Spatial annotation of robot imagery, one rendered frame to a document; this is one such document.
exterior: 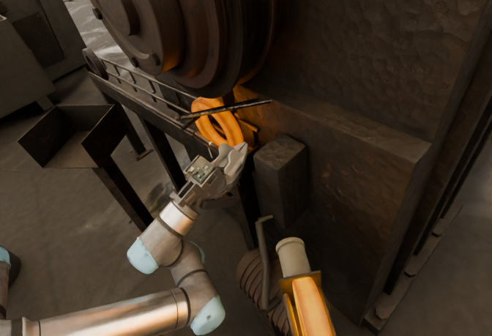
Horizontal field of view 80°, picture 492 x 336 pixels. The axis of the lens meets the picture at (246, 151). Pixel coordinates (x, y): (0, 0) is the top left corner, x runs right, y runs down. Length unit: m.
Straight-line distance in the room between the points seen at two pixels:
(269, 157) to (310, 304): 0.29
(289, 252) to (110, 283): 1.11
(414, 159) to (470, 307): 0.96
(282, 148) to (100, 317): 0.45
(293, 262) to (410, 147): 0.29
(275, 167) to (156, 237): 0.29
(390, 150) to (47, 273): 1.64
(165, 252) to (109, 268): 0.95
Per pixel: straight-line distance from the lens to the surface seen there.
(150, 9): 0.48
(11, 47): 3.01
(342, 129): 0.56
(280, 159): 0.61
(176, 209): 0.66
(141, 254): 0.68
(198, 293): 0.68
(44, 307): 1.72
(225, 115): 0.72
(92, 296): 1.60
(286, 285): 0.57
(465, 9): 0.46
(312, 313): 0.48
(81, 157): 1.20
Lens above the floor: 1.24
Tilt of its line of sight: 43 degrees down
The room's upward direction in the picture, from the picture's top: 13 degrees counter-clockwise
